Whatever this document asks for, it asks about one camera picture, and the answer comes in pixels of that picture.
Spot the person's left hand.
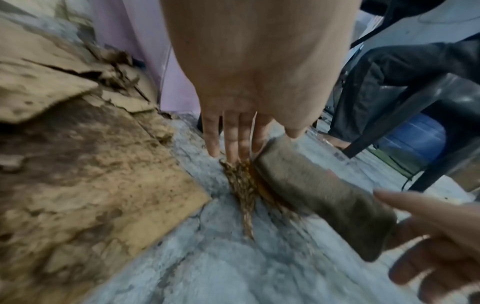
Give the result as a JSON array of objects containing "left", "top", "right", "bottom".
[{"left": 160, "top": 0, "right": 361, "bottom": 163}]

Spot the blue plastic barrel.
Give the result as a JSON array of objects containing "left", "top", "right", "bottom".
[{"left": 374, "top": 114, "right": 450, "bottom": 176}]

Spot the black plastic chair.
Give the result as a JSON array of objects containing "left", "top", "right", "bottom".
[{"left": 340, "top": 73, "right": 480, "bottom": 192}]

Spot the stained brown cardboard floor sheet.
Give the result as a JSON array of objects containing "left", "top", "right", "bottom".
[{"left": 0, "top": 0, "right": 212, "bottom": 304}]

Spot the brown gritty debris streak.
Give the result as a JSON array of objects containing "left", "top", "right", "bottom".
[{"left": 219, "top": 158, "right": 301, "bottom": 241}]

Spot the brown cleaning cloth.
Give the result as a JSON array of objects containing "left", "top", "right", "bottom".
[{"left": 253, "top": 135, "right": 399, "bottom": 262}]

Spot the person's right hand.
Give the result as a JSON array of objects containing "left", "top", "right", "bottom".
[{"left": 374, "top": 189, "right": 480, "bottom": 304}]

